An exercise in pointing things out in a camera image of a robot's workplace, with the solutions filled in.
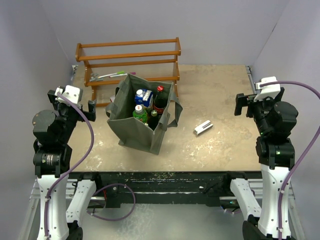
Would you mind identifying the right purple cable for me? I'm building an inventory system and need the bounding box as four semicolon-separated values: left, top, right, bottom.
259;81;320;240

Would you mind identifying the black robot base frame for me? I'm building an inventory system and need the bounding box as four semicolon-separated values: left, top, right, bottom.
69;171;262;208

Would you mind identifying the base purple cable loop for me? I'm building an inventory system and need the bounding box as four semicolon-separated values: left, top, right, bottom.
86;183;137;222

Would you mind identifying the wooden shelf rack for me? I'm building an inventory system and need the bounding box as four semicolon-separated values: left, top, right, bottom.
75;37;182;107

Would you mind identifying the magenta capped marker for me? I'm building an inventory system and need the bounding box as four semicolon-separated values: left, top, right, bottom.
109;72;136;78

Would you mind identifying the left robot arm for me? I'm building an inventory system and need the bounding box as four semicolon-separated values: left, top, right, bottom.
32;85;103;240

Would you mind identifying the blue juice carton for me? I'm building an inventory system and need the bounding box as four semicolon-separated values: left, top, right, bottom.
134;89;154;110

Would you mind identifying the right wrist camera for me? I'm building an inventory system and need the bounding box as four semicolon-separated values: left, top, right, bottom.
253;76;281;102

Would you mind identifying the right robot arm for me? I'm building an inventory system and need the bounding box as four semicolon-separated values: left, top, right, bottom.
222;93;298;240

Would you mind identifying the cola glass bottle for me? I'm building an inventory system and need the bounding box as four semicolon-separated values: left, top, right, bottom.
153;85;168;115

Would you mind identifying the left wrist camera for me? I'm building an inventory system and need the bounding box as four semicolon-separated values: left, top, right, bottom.
54;85;83;108

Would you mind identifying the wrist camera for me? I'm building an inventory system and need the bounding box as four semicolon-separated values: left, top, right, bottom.
253;76;281;102
54;85;83;108

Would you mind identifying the green canvas bag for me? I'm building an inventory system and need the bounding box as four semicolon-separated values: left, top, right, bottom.
105;74;183;155

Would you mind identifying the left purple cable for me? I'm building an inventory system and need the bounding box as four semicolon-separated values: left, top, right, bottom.
43;92;95;240

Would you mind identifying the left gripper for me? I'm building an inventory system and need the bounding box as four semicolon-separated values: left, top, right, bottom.
47;90;95;143

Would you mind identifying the orange soda plastic bottle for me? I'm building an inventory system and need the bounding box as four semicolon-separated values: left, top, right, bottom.
132;104;148;123

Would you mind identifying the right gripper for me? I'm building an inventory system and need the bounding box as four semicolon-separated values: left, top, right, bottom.
235;92;282;135

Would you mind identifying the white stapler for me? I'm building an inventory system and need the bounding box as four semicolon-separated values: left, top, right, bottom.
193;120;213;136

